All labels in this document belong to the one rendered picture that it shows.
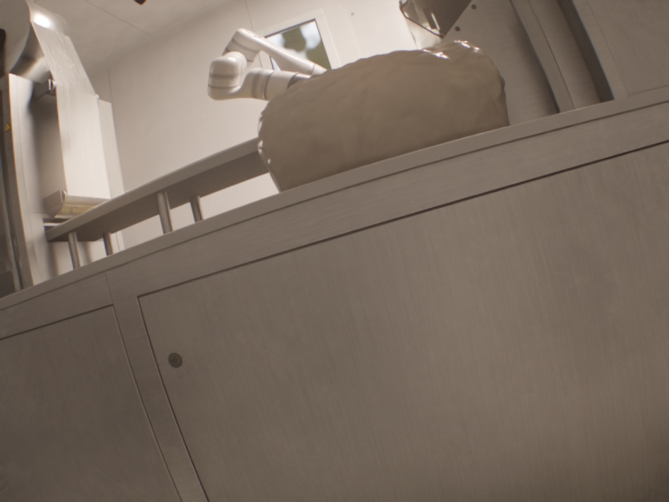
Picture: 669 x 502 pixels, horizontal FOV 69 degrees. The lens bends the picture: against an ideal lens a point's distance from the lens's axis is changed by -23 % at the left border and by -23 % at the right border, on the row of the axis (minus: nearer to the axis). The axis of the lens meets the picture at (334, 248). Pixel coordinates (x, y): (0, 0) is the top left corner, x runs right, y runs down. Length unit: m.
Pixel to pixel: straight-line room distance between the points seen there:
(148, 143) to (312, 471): 3.45
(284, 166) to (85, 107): 0.76
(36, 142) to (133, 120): 2.84
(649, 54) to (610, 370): 0.55
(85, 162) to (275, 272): 0.77
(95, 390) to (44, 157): 0.65
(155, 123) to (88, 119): 2.60
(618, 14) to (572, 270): 0.50
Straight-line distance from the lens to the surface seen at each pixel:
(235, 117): 3.80
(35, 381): 1.07
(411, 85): 0.85
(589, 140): 0.76
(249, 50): 1.58
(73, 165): 1.39
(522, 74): 1.03
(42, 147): 1.41
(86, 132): 1.48
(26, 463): 1.18
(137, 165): 4.11
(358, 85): 0.86
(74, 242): 1.33
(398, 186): 0.75
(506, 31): 1.06
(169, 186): 1.16
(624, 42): 1.03
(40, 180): 1.37
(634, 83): 1.01
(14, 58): 1.59
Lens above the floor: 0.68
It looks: 3 degrees up
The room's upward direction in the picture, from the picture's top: 16 degrees counter-clockwise
